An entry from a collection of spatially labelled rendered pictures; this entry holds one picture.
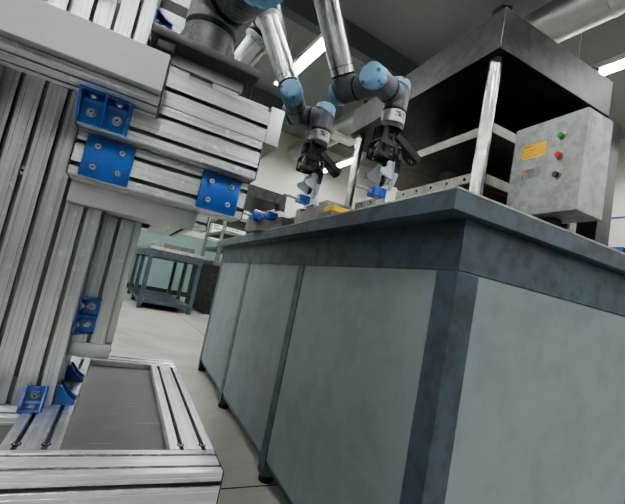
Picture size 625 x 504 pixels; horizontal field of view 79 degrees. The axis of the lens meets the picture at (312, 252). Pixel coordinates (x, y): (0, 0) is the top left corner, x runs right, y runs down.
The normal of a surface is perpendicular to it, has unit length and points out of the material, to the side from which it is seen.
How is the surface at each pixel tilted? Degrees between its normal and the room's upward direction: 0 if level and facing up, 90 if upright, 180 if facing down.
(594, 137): 90
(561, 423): 90
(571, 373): 90
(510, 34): 90
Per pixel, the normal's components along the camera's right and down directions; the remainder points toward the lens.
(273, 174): 0.49, 0.00
